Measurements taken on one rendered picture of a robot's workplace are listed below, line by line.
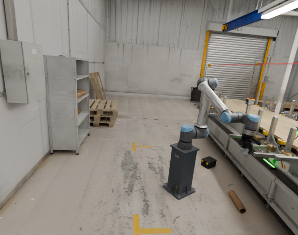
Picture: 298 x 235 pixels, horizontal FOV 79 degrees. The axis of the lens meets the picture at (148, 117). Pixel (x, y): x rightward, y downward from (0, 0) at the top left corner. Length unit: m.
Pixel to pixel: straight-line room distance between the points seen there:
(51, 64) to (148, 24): 6.91
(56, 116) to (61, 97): 0.31
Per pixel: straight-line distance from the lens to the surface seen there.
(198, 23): 9.93
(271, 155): 1.93
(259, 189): 2.80
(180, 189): 2.42
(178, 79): 9.53
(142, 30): 9.37
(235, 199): 2.59
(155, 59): 9.28
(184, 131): 2.16
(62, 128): 3.21
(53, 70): 3.06
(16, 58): 2.23
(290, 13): 3.77
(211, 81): 2.10
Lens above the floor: 1.52
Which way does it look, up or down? 16 degrees down
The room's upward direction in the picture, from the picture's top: 5 degrees clockwise
